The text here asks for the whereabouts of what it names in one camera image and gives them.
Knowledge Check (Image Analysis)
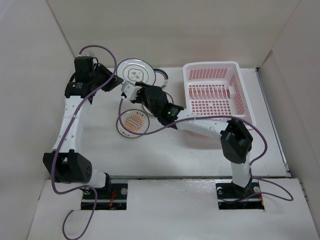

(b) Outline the orange sunburst plate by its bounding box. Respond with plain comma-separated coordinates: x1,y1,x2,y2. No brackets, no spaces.
142,91,174,118
116,109,150,139

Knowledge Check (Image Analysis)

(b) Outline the plate with cloud outline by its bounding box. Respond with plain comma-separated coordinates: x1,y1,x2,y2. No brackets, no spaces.
116,58,156,86

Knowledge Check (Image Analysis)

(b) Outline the plate with green red rim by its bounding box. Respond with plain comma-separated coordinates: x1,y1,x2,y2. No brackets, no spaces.
153,68,169,89

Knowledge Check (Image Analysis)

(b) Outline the pink white dish rack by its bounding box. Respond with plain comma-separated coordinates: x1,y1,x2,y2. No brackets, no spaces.
182,61,256,126

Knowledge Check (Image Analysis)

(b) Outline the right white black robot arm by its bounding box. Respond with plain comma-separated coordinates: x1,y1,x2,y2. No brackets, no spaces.
121,81,253,197

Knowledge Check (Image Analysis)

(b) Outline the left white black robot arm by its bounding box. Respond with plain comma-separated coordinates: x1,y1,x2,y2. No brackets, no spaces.
42,55,123,199

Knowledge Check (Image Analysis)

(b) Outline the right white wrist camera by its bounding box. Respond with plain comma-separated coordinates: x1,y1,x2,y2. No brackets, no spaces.
121,81,139,93

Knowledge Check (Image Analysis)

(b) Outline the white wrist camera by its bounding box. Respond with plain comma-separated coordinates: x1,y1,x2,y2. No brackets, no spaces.
121,81,139,93
78,50,95,58

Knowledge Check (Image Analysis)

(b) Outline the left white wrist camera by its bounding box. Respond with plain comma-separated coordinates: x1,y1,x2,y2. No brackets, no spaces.
78,50,95,58

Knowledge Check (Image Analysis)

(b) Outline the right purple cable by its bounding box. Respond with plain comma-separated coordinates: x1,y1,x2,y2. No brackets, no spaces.
117,97,294,203

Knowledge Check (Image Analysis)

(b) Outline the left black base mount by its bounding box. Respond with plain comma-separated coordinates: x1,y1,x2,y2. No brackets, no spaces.
80,183,128,211

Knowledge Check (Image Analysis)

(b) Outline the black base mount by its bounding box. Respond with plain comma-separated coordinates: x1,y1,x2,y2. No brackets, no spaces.
80,183,128,211
215,179,265,210

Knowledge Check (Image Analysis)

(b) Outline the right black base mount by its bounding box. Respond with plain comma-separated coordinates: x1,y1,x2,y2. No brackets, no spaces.
215,179,265,210

